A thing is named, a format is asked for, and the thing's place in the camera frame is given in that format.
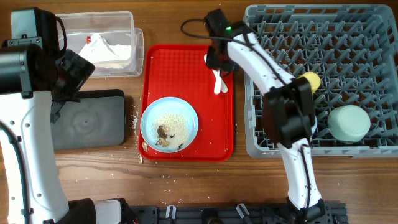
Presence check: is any green bowl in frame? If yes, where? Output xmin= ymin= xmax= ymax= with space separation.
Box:
xmin=328 ymin=105 xmax=371 ymax=144

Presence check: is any grey dishwasher rack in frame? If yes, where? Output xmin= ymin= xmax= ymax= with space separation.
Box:
xmin=243 ymin=4 xmax=397 ymax=157

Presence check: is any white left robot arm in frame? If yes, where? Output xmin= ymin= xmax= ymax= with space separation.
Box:
xmin=1 ymin=7 xmax=136 ymax=223

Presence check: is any white napkin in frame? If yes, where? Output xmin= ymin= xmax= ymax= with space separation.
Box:
xmin=79 ymin=34 xmax=132 ymax=69

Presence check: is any clear plastic bin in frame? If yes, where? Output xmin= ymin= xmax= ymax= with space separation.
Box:
xmin=58 ymin=11 xmax=144 ymax=78

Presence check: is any black mounting rail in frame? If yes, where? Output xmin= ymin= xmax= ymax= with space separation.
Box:
xmin=131 ymin=202 xmax=349 ymax=224

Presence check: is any light blue plate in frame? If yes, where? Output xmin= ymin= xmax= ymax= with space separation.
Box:
xmin=140 ymin=97 xmax=199 ymax=154

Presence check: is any white plastic spoon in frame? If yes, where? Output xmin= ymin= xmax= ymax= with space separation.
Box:
xmin=220 ymin=71 xmax=228 ymax=93

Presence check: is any white plastic fork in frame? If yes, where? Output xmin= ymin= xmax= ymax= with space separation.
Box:
xmin=213 ymin=70 xmax=221 ymax=95

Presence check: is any black plastic bin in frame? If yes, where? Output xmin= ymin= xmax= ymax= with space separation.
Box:
xmin=50 ymin=89 xmax=126 ymax=150

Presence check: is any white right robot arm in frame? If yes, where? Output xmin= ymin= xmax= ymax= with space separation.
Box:
xmin=204 ymin=9 xmax=323 ymax=223

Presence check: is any red serving tray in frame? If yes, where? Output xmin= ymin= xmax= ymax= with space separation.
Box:
xmin=138 ymin=44 xmax=235 ymax=162

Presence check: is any yellow cup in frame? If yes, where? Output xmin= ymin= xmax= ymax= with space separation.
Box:
xmin=299 ymin=72 xmax=321 ymax=94

